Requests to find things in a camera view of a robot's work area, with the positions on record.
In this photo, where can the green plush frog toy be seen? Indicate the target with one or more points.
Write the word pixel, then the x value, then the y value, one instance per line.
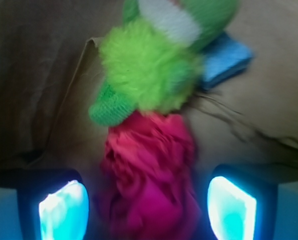
pixel 152 61

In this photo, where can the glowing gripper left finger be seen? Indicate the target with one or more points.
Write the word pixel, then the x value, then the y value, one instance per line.
pixel 53 204

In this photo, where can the blue sponge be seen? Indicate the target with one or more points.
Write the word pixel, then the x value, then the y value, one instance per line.
pixel 224 58

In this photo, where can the red paper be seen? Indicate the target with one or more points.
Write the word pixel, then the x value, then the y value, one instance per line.
pixel 148 159

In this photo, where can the brown paper bag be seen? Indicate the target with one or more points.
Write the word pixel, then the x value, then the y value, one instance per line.
pixel 43 109

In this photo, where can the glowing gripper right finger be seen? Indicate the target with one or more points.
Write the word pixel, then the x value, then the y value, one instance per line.
pixel 242 202

